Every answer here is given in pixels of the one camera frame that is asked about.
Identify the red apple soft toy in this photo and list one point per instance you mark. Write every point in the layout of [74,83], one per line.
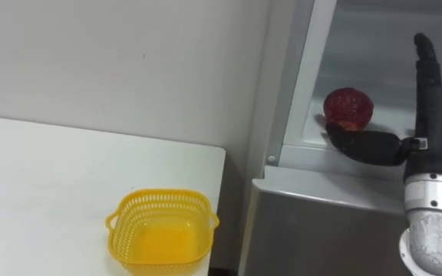
[348,108]

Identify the yellow plastic basket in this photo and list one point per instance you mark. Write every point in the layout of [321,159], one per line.
[163,241]

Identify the grey fridge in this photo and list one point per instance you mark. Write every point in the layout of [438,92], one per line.
[320,214]

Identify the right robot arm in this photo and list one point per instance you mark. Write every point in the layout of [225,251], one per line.
[434,230]

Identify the white table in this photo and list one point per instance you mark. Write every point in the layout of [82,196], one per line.
[52,191]

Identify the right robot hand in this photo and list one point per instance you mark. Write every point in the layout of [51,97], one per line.
[434,126]

